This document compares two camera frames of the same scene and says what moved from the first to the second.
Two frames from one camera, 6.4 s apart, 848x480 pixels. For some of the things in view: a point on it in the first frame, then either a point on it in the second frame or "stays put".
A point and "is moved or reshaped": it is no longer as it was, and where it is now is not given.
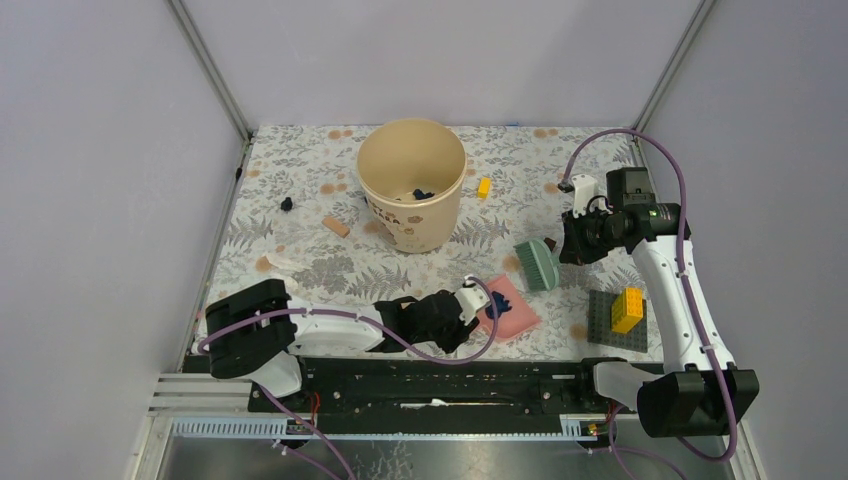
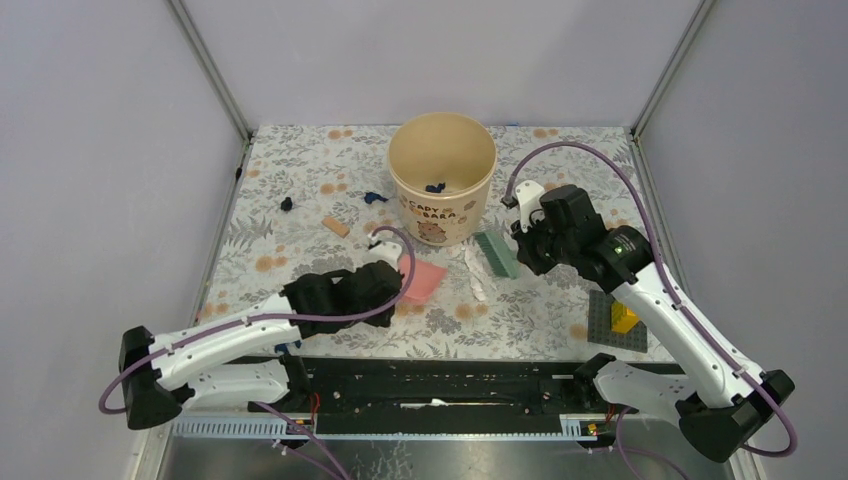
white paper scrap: [285, 264] to [476, 270]
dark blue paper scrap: [419, 195] to [438, 189]
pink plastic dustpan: [516, 319] to [425, 279]
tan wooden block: [337, 226] stays put
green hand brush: [540, 263] is moved or reshaped
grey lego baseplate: [599, 323] stays put
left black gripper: [460, 334] to [383, 319]
